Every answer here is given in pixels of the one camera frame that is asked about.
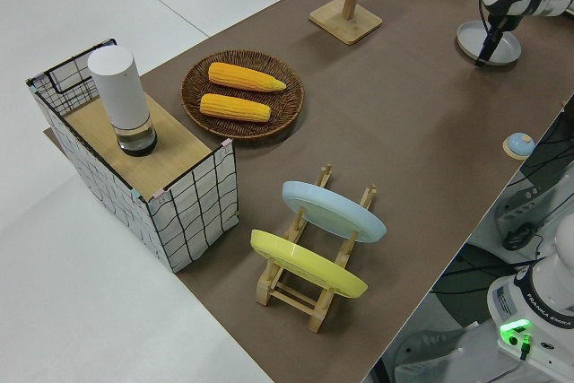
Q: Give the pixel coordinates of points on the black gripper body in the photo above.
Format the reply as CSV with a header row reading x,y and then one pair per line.
x,y
501,23

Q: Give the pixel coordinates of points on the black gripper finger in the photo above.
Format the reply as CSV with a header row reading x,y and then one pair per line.
x,y
497,37
507,36

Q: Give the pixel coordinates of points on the gray plate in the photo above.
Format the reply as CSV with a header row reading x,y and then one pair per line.
x,y
467,37

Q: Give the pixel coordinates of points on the light blue plate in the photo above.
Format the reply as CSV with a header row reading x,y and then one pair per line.
x,y
332,208

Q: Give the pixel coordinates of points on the yellow plate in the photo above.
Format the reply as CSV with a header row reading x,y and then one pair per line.
x,y
305,262

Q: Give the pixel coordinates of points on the wooden plate rack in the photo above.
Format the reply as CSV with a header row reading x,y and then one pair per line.
x,y
291,300

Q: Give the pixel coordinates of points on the wooden mug tree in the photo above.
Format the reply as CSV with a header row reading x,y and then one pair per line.
x,y
345,22

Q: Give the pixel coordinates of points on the white power strip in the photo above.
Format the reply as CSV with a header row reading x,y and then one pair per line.
x,y
520,208

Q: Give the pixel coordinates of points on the black plug adapter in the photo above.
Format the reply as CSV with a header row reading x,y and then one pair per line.
x,y
518,237

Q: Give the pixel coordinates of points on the long pointed yellow corn cob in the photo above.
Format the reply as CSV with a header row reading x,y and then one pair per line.
x,y
242,76

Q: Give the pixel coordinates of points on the brown wicker basket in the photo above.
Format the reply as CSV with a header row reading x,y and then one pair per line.
x,y
242,129

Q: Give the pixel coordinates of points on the short blunt yellow corn cob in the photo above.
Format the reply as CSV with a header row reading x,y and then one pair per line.
x,y
233,107

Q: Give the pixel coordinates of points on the white cylinder bottle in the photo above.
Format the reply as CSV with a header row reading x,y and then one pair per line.
x,y
119,87

